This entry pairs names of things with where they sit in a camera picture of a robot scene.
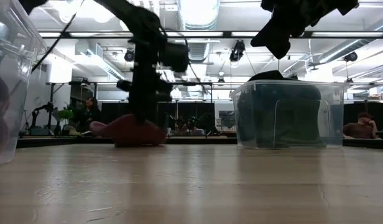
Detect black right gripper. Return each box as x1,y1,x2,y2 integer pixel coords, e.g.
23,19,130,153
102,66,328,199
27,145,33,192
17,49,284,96
250,0,360,60

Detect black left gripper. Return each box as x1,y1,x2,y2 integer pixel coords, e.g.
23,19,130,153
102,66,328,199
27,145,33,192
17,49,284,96
116,42,174,124

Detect maroon baseball cap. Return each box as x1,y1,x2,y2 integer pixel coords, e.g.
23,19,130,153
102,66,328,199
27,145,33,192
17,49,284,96
88,113,167,147

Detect dark green baseball cap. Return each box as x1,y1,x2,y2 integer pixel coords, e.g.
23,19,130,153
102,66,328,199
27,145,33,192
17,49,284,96
236,70,328,149

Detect person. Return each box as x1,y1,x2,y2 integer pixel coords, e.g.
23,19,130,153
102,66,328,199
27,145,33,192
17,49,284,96
343,111,379,140
75,96,103,134

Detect small background potted plant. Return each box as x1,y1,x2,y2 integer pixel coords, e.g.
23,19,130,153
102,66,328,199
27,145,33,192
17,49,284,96
56,107,75,136

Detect clear plastic bin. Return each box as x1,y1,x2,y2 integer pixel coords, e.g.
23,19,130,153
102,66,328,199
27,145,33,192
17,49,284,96
0,0,48,167
229,79,346,149

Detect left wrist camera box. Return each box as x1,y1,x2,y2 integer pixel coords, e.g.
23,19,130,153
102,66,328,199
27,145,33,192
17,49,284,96
160,42,190,73

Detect black aluminium table frame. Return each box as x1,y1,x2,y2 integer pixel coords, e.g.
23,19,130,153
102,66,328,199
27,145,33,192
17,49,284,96
16,30,383,150

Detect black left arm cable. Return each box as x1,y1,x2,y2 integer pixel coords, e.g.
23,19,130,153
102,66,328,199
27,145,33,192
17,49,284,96
30,0,85,74

